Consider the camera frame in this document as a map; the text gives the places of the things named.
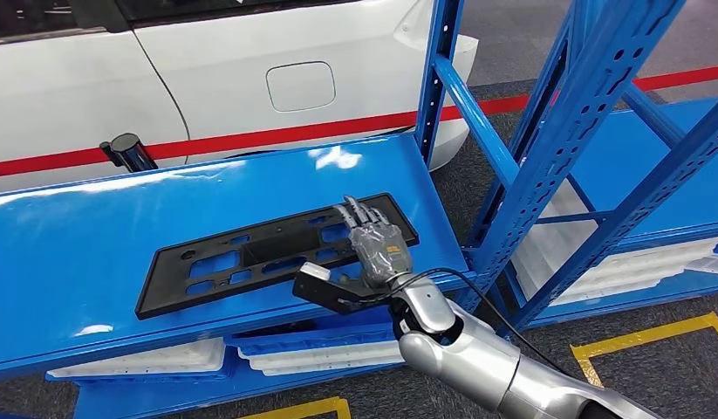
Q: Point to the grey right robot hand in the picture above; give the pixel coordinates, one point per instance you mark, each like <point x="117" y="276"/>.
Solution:
<point x="381" y="254"/>

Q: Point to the black plastic plate bracket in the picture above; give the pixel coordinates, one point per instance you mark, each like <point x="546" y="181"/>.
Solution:
<point x="168" y="295"/>

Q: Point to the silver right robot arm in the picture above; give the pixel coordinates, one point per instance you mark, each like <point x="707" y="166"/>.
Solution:
<point x="462" y="358"/>

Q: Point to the blue metal shelf rack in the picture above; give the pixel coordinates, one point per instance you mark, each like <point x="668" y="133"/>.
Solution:
<point x="75" y="260"/>
<point x="624" y="173"/>

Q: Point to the white plastic crate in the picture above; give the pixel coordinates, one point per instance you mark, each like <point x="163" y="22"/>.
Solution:
<point x="335" y="370"/>
<point x="162" y="355"/>
<point x="653" y="260"/>
<point x="335" y="348"/>
<point x="624" y="286"/>
<point x="335" y="360"/>
<point x="711" y="266"/>

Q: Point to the red barrier belt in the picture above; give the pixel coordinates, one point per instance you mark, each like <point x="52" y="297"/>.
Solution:
<point x="277" y="134"/>

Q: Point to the white car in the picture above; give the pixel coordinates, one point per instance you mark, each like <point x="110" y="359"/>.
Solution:
<point x="220" y="75"/>

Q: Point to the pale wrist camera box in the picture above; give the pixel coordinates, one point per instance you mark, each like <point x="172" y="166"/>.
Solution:
<point x="329" y="295"/>

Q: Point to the black stanchion post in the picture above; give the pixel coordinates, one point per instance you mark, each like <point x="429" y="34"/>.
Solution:
<point x="129" y="151"/>

